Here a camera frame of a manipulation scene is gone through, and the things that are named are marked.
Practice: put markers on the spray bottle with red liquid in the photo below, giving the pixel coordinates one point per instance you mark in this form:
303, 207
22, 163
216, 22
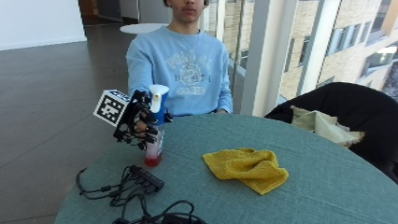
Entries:
156, 124

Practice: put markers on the white cube with black markers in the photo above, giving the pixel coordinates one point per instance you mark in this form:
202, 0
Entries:
111, 107

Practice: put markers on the black usb hub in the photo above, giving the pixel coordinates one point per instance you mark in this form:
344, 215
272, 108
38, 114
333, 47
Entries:
147, 177

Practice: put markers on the the person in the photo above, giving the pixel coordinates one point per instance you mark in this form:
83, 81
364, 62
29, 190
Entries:
187, 68

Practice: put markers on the yellow cloth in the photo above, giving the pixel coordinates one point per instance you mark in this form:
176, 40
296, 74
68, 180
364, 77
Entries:
247, 168

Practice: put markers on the white round table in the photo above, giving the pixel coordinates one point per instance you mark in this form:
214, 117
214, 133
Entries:
143, 28

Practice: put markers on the beige cloth bag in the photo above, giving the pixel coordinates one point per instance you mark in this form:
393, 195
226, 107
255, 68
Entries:
324, 124

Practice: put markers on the black jacket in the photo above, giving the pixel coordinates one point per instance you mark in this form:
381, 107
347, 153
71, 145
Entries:
352, 115

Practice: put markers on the black chair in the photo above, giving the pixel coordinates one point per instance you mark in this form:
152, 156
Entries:
389, 168

